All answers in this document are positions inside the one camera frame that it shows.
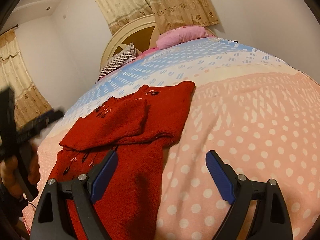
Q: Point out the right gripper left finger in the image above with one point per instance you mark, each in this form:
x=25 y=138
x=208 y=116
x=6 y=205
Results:
x=52 y=219

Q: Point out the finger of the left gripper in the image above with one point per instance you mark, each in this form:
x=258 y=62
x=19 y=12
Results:
x=34 y=127

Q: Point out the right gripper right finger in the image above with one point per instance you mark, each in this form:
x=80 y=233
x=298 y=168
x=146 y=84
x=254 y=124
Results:
x=271 y=218

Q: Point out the red knitted sweater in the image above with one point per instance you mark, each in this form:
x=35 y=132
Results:
x=139 y=127

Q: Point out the beige side window curtain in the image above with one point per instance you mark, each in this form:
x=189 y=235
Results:
x=29 y=102

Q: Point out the polka dot bed cover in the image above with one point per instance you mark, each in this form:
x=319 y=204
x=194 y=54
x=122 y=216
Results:
x=259 y=114

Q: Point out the striped pillow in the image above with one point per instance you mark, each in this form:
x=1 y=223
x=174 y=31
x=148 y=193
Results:
x=118 y=60

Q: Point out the cream wooden headboard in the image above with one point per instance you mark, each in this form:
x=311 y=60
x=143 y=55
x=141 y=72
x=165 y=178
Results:
x=142 y=32

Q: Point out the beige window curtain left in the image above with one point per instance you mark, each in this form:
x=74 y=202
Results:
x=118 y=13

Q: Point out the pink pillow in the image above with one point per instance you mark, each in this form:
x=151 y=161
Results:
x=181 y=35

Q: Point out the beige window curtain right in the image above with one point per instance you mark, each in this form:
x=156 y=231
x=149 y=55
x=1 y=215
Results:
x=171 y=14

